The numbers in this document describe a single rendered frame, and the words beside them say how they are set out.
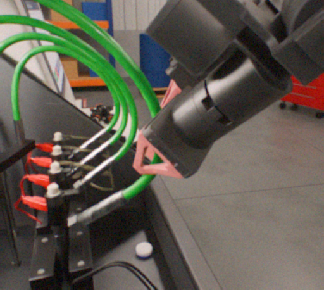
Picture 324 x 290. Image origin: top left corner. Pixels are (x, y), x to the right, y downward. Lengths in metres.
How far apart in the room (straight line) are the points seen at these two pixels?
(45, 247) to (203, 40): 0.50
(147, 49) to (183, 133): 4.99
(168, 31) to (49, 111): 0.60
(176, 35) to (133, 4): 6.78
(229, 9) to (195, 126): 0.11
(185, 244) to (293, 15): 0.51
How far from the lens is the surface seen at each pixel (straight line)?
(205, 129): 0.29
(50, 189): 0.54
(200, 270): 0.61
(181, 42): 0.25
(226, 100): 0.27
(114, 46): 0.34
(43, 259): 0.62
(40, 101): 0.81
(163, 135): 0.30
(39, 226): 0.67
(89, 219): 0.44
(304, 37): 0.23
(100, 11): 5.78
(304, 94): 4.74
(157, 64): 5.27
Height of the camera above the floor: 1.39
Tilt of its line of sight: 21 degrees down
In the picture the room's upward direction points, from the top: straight up
